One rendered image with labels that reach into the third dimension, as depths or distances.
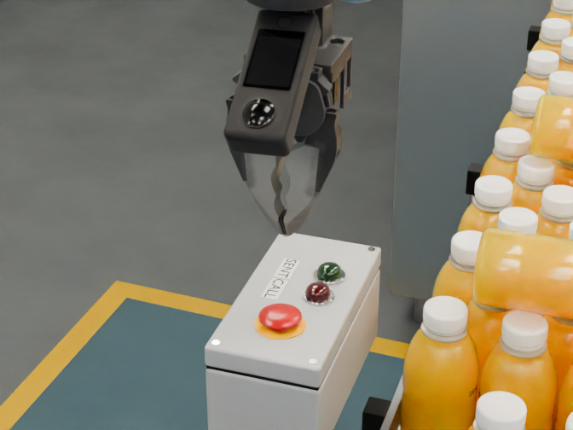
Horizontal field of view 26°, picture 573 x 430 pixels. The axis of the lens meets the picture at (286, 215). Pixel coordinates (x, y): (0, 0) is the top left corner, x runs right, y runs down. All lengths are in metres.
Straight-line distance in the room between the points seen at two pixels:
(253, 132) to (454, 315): 0.31
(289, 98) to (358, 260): 0.30
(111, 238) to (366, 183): 0.77
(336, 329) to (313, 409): 0.07
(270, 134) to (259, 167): 0.12
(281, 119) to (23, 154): 2.98
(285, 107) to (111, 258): 2.41
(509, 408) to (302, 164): 0.25
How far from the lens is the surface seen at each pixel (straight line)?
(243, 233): 3.34
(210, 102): 4.09
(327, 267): 1.11
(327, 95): 0.94
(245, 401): 1.05
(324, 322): 1.05
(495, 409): 0.99
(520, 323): 1.09
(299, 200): 0.98
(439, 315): 1.09
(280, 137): 0.86
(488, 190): 1.29
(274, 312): 1.05
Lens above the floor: 1.70
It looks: 30 degrees down
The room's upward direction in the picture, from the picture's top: straight up
